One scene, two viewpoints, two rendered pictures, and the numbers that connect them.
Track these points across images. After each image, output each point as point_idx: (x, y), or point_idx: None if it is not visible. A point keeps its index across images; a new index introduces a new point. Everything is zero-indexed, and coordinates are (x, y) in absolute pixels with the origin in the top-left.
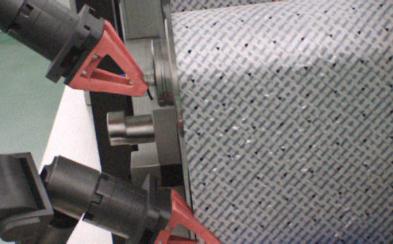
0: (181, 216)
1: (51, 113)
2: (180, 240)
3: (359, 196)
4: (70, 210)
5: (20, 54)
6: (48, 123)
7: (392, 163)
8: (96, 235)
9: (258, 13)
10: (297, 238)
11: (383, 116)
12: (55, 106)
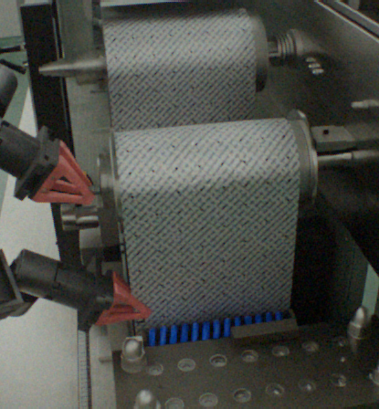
0: (121, 297)
1: (8, 109)
2: (120, 308)
3: (257, 277)
4: (36, 293)
5: None
6: (5, 117)
7: (284, 253)
8: None
9: (186, 139)
10: (209, 306)
11: (280, 222)
12: (10, 103)
